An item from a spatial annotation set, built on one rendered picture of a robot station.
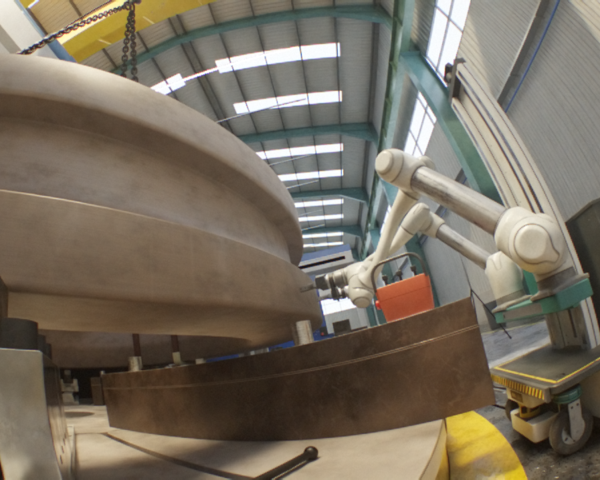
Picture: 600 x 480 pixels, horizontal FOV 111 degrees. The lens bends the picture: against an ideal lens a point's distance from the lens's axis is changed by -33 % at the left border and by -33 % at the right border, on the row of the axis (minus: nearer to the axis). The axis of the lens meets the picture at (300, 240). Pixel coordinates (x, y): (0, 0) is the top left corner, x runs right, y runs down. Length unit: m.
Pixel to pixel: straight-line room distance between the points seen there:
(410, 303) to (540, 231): 0.49
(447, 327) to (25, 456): 1.07
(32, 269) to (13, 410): 0.48
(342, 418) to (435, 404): 0.33
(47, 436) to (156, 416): 1.41
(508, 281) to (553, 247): 0.66
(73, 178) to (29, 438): 0.89
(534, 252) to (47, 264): 1.24
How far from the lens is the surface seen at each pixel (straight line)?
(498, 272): 1.55
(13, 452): 0.47
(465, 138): 11.46
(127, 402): 2.07
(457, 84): 1.84
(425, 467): 0.78
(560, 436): 1.23
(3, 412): 0.46
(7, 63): 1.40
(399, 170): 1.16
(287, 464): 0.91
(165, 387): 1.72
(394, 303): 1.08
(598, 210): 1.36
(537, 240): 0.89
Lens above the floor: 0.64
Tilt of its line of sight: 21 degrees up
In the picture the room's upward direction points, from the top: 12 degrees counter-clockwise
